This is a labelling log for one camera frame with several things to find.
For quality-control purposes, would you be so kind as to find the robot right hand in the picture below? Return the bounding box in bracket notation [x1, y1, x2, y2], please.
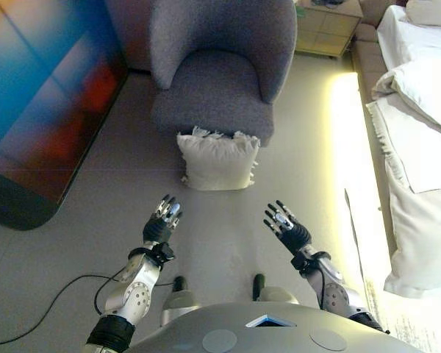
[263, 200, 312, 254]

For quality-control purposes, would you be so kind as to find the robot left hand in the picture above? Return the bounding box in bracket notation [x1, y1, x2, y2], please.
[142, 194, 184, 246]

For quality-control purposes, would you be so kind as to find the white fringed cushion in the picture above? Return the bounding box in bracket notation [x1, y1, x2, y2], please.
[176, 125, 262, 191]

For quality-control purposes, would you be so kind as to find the silver robot right leg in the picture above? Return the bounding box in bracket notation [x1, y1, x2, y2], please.
[252, 274, 301, 306]

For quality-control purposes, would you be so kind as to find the silver robot leg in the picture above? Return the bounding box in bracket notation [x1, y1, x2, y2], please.
[252, 274, 301, 306]
[159, 275, 201, 328]

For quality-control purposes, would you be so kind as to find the silver robot left leg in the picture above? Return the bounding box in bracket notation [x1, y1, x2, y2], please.
[159, 275, 201, 328]

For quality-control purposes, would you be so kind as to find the silver robot torso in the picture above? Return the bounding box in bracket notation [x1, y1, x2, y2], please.
[130, 302, 423, 353]

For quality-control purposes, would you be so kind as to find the grey fabric armchair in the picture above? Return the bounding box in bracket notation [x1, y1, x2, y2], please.
[149, 0, 298, 148]

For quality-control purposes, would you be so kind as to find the colourful glossy panel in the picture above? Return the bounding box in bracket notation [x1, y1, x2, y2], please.
[0, 0, 129, 232]

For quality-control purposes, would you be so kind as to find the white folded duvet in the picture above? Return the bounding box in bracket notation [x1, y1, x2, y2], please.
[370, 54, 441, 144]

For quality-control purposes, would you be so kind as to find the light wooden nightstand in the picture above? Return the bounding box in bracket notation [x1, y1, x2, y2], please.
[295, 0, 365, 60]

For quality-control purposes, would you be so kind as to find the white bed mattress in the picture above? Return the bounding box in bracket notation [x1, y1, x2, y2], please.
[376, 5, 441, 74]

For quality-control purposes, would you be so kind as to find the white bed pillow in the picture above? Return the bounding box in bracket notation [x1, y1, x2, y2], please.
[405, 0, 441, 29]

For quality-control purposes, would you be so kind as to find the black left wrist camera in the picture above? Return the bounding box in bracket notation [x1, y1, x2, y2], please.
[152, 242, 176, 264]

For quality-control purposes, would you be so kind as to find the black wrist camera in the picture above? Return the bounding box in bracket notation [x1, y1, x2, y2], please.
[290, 253, 312, 275]
[152, 242, 176, 264]

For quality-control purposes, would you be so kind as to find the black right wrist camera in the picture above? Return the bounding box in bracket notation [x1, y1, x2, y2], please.
[290, 253, 312, 275]

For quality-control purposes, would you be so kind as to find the black floor cable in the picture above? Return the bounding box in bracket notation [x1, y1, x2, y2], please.
[0, 272, 126, 346]

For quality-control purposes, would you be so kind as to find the beige upholstered bed frame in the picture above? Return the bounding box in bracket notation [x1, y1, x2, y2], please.
[351, 24, 389, 106]

